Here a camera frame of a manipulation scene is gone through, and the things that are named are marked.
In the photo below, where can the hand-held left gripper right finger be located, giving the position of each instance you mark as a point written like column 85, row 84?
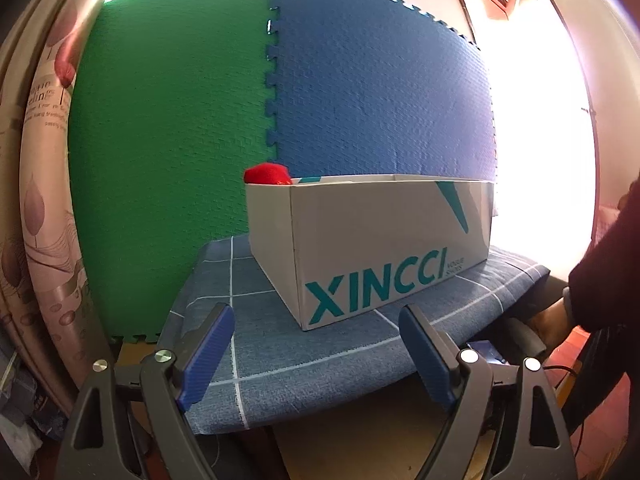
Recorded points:
column 425, row 355

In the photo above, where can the wooden stool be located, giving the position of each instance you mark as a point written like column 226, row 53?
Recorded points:
column 350, row 435

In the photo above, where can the white shoe box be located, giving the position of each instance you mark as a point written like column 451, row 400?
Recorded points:
column 380, row 240

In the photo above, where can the person's right forearm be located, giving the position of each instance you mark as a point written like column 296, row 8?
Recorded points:
column 605, row 270

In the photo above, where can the person's right hand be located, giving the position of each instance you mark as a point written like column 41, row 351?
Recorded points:
column 550, row 322

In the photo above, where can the blue checked cloth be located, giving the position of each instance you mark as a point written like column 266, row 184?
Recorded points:
column 300, row 360

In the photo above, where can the yellow cardboard box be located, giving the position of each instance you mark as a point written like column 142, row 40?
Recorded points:
column 132, row 352

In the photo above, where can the blue foam mat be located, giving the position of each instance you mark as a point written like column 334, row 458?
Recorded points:
column 375, row 85

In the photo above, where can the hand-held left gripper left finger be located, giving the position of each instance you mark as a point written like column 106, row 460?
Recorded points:
column 207, row 355

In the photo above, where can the green foam mat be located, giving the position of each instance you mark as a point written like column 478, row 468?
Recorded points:
column 170, row 135

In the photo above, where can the plaid blanket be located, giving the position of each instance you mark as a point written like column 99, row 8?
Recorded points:
column 20, row 385

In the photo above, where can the floral curtain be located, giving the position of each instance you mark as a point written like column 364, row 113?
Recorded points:
column 50, row 260

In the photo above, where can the red cloth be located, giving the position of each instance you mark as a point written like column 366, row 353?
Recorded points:
column 267, row 174

